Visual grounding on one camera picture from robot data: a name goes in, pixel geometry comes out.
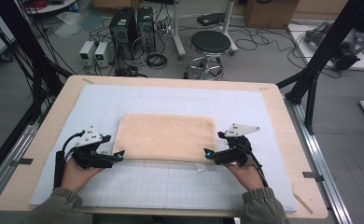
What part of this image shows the white floor board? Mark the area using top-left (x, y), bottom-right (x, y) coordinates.
top-left (287, 22), bottom-right (364, 72)

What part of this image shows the flat black device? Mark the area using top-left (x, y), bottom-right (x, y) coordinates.
top-left (196, 12), bottom-right (226, 27)

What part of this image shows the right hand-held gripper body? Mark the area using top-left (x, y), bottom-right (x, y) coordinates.
top-left (213, 123), bottom-right (260, 166)

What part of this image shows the clear plastic sheet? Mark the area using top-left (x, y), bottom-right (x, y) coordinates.
top-left (56, 11), bottom-right (85, 38)

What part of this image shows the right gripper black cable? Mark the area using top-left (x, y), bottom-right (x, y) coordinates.
top-left (239, 144), bottom-right (269, 189)

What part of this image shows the white stand leg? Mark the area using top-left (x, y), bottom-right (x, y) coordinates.
top-left (221, 0), bottom-right (239, 55)
top-left (170, 0), bottom-right (188, 60)

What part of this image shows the round white table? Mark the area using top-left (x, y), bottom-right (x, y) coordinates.
top-left (24, 0), bottom-right (77, 15)

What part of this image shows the aluminium rail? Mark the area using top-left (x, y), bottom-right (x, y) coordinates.
top-left (284, 94), bottom-right (354, 224)
top-left (0, 124), bottom-right (41, 213)

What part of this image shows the large black computer tower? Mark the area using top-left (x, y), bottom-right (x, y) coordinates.
top-left (108, 7), bottom-right (139, 60)

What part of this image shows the slim black computer tower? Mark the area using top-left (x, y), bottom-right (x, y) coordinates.
top-left (136, 7), bottom-right (157, 52)

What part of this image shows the beige terry towel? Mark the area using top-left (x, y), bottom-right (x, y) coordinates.
top-left (112, 113), bottom-right (217, 173)

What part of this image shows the black round stool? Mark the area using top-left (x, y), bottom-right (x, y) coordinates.
top-left (184, 30), bottom-right (234, 81)

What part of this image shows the black frame with cables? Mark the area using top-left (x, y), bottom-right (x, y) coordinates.
top-left (0, 0), bottom-right (76, 125)

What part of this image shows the person's right hand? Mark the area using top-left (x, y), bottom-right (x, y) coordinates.
top-left (226, 161), bottom-right (265, 191)

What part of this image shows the cardboard box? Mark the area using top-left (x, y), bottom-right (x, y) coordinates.
top-left (244, 0), bottom-right (300, 30)

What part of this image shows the black frame stand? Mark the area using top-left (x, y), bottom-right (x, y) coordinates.
top-left (276, 0), bottom-right (364, 134)

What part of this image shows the coiled black cable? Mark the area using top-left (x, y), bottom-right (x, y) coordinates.
top-left (146, 53), bottom-right (169, 69)

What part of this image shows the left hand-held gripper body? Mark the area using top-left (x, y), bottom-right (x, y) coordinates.
top-left (71, 125), bottom-right (116, 170)

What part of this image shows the white power supply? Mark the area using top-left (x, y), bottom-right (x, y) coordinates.
top-left (94, 41), bottom-right (113, 68)
top-left (78, 40), bottom-right (96, 67)

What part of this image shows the person's left hand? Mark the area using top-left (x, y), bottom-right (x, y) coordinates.
top-left (60, 158), bottom-right (105, 193)

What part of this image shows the grey machine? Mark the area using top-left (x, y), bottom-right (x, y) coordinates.
top-left (304, 21), bottom-right (364, 71)

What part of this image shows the white grid mat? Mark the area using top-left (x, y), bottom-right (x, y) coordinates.
top-left (29, 83), bottom-right (299, 213)

